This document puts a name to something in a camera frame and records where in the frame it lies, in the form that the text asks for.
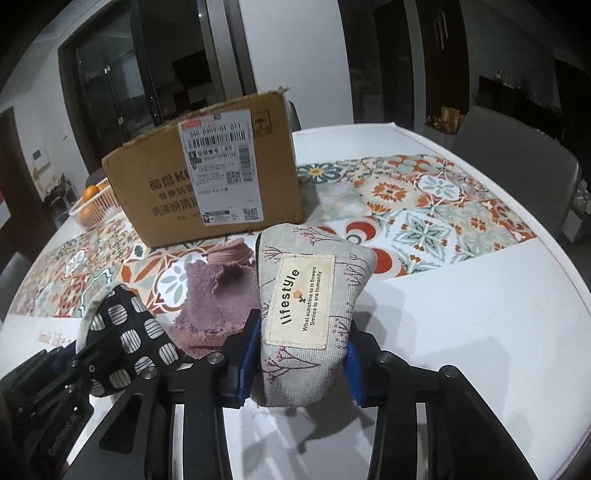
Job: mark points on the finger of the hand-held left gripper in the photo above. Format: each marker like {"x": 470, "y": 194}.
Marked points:
{"x": 62, "y": 357}

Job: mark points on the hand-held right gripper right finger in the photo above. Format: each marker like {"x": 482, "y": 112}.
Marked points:
{"x": 355, "y": 376}

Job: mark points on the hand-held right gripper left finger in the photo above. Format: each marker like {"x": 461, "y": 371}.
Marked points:
{"x": 241, "y": 364}

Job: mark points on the purple towel cloth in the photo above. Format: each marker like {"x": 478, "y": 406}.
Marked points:
{"x": 212, "y": 300}

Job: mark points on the black dotted fabric pouch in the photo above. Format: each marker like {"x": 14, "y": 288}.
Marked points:
{"x": 129, "y": 332}

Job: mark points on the grey fabric pouch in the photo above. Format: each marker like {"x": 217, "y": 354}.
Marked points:
{"x": 300, "y": 295}

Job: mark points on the cardboard box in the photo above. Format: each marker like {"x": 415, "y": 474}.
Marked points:
{"x": 184, "y": 184}

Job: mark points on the grey chair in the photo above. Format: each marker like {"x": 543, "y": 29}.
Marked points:
{"x": 14, "y": 284}
{"x": 294, "y": 115}
{"x": 96, "y": 176}
{"x": 512, "y": 152}

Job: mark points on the pink round ribbed pad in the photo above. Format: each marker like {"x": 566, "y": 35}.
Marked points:
{"x": 228, "y": 251}

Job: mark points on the clear plastic fruit basket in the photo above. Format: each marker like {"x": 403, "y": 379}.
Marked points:
{"x": 94, "y": 210}

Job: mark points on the shoe rack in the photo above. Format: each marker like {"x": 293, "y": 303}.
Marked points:
{"x": 60, "y": 198}

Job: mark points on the pile of oranges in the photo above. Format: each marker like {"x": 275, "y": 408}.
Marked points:
{"x": 94, "y": 190}

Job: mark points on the dark brown entrance door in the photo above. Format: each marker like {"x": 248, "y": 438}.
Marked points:
{"x": 11, "y": 161}

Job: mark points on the patterned tablecloth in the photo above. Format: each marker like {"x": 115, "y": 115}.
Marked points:
{"x": 438, "y": 184}

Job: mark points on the yellow packets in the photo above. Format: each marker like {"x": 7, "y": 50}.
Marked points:
{"x": 451, "y": 119}

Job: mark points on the colourful clothes pile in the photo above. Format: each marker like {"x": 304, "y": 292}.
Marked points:
{"x": 582, "y": 198}

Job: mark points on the dark sliding glass door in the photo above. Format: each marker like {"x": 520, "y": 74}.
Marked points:
{"x": 138, "y": 69}

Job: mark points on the dark doorway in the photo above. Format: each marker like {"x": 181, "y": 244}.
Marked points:
{"x": 378, "y": 64}

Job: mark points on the brown wardrobe door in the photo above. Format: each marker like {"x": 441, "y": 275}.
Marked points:
{"x": 441, "y": 60}

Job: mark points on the white wall intercom panel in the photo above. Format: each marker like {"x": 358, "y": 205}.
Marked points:
{"x": 40, "y": 158}

